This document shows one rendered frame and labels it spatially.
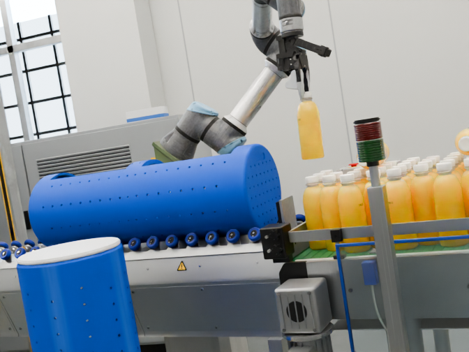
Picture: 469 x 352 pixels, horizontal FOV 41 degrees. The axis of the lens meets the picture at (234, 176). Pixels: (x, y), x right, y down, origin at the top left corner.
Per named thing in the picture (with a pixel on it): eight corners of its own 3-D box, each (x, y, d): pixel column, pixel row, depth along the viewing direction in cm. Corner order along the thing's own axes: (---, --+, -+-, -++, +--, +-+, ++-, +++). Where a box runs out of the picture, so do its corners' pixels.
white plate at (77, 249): (134, 240, 166) (135, 244, 166) (101, 234, 190) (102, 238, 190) (28, 265, 153) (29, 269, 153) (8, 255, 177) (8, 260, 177)
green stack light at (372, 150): (362, 160, 151) (359, 140, 151) (389, 157, 148) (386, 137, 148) (355, 163, 145) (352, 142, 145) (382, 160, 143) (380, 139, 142)
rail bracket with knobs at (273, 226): (276, 257, 184) (270, 222, 183) (299, 255, 181) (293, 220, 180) (262, 265, 175) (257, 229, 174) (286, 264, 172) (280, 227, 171)
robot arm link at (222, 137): (203, 141, 259) (282, 33, 254) (232, 163, 257) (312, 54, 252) (197, 139, 247) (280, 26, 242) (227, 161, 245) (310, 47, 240)
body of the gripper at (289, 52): (286, 73, 207) (282, 37, 206) (310, 69, 203) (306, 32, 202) (277, 72, 200) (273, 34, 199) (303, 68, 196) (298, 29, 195)
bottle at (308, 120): (315, 158, 206) (308, 97, 205) (329, 156, 200) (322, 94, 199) (297, 160, 203) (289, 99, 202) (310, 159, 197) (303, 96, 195)
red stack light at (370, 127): (359, 140, 151) (356, 124, 151) (386, 136, 148) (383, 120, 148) (352, 142, 145) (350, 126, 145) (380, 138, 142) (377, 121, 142)
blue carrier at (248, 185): (86, 239, 252) (72, 170, 250) (287, 222, 213) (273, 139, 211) (35, 258, 226) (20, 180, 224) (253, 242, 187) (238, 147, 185)
